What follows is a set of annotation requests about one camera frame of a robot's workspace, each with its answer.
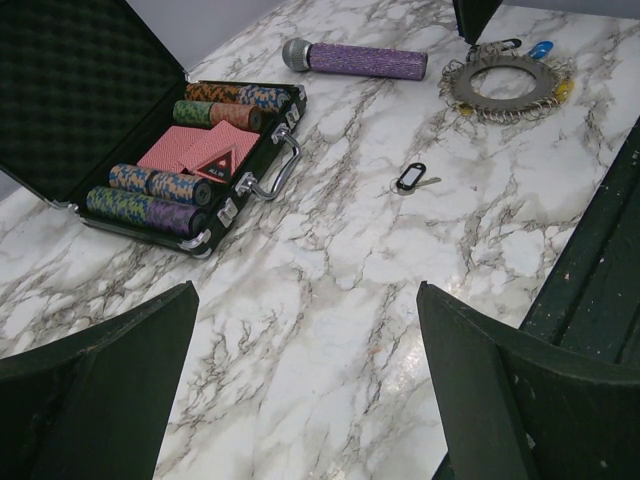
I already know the blue key tag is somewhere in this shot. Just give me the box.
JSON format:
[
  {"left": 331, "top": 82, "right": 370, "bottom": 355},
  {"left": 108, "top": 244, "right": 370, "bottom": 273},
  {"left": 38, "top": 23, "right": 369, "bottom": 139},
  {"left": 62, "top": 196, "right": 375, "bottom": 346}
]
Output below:
[{"left": 527, "top": 41, "right": 554, "bottom": 60}]

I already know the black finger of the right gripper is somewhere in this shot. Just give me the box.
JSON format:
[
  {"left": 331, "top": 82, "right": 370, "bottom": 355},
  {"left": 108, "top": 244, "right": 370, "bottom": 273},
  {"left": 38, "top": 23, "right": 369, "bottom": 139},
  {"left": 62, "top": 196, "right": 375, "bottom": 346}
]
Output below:
[{"left": 453, "top": 0, "right": 500, "bottom": 45}]

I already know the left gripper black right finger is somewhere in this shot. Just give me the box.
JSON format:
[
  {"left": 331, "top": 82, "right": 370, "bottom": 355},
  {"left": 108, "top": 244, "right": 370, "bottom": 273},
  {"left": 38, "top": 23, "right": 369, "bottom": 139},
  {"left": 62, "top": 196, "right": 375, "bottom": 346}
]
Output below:
[{"left": 417, "top": 282, "right": 639, "bottom": 479}]

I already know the key with black tag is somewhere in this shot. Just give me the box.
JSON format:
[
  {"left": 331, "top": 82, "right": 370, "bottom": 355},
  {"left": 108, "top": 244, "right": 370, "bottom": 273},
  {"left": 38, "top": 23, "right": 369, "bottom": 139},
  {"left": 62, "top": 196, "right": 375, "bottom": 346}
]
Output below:
[{"left": 389, "top": 162, "right": 442, "bottom": 196}]

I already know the black poker chip case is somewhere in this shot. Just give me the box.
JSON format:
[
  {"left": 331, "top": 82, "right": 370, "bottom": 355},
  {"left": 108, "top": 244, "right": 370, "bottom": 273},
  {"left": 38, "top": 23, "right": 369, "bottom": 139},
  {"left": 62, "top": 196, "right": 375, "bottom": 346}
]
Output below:
[{"left": 1, "top": 0, "right": 307, "bottom": 258}]

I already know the silver disc keyring holder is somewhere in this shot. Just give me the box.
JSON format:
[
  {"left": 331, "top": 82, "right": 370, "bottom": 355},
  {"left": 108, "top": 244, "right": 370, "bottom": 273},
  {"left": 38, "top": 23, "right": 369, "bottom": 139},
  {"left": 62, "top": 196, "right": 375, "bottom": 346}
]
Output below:
[{"left": 438, "top": 39, "right": 576, "bottom": 125}]

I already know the pink playing card deck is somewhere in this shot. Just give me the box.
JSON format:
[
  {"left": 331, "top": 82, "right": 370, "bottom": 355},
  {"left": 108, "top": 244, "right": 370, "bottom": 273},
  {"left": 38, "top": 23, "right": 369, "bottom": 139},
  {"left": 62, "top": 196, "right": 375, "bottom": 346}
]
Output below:
[{"left": 137, "top": 121, "right": 260, "bottom": 173}]

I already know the purple glitter toy microphone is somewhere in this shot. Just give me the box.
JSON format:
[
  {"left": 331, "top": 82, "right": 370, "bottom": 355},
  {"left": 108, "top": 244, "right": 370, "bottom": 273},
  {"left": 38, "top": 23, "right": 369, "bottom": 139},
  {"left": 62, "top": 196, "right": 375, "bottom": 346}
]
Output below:
[{"left": 282, "top": 38, "right": 428, "bottom": 81}]

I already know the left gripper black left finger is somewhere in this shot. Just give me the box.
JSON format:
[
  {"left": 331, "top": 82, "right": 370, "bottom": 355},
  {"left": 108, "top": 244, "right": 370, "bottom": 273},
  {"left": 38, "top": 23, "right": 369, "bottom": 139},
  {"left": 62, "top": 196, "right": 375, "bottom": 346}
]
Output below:
[{"left": 1, "top": 282, "right": 199, "bottom": 479}]

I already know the black red triangular dealer button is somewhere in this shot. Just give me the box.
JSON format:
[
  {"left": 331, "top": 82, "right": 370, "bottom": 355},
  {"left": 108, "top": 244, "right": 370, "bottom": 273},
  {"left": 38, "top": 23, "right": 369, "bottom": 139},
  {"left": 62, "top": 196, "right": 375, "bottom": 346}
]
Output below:
[{"left": 194, "top": 150, "right": 235, "bottom": 184}]

